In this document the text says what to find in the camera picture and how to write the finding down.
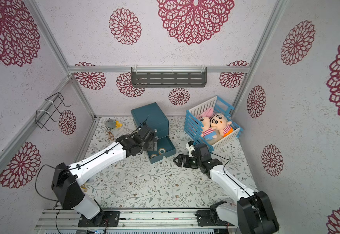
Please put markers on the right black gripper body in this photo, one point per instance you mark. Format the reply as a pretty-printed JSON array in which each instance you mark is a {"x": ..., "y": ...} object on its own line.
[{"x": 189, "y": 161}]

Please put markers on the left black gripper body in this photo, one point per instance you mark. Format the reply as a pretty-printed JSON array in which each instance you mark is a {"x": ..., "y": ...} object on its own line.
[{"x": 151, "y": 146}]

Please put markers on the teal drawer cabinet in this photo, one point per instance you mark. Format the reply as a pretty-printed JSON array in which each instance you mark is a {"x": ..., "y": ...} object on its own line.
[{"x": 154, "y": 118}]

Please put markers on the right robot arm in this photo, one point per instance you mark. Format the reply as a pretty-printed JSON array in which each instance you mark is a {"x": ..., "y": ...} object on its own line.
[{"x": 253, "y": 213}]

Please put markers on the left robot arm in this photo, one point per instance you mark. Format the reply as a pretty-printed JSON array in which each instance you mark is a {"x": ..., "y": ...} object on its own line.
[{"x": 68, "y": 179}]

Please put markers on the pink plush doll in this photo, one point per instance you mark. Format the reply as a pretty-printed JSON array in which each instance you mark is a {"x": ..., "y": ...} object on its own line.
[{"x": 208, "y": 132}]

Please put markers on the blue white toy crib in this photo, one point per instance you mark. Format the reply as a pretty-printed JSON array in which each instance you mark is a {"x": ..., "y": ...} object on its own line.
[{"x": 193, "y": 127}]

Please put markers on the grey plush duck toy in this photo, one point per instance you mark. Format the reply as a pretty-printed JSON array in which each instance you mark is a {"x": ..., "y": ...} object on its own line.
[{"x": 112, "y": 124}]

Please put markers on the boy plush doll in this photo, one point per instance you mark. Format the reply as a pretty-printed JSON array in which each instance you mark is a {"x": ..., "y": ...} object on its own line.
[{"x": 220, "y": 123}]

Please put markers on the yellow rubber band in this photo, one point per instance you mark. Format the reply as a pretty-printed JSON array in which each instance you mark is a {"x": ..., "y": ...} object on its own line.
[{"x": 84, "y": 188}]

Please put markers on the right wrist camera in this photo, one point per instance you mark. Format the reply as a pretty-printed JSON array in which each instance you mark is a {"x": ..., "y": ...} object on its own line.
[{"x": 190, "y": 147}]

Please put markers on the grey wall shelf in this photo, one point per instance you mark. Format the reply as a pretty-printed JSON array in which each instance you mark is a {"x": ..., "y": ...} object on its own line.
[{"x": 168, "y": 77}]

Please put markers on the black wire wall rack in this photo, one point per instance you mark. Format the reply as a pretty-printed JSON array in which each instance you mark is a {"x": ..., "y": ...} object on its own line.
[{"x": 43, "y": 116}]

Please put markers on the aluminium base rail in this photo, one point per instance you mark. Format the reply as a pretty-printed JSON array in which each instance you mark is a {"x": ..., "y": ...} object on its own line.
[{"x": 141, "y": 220}]

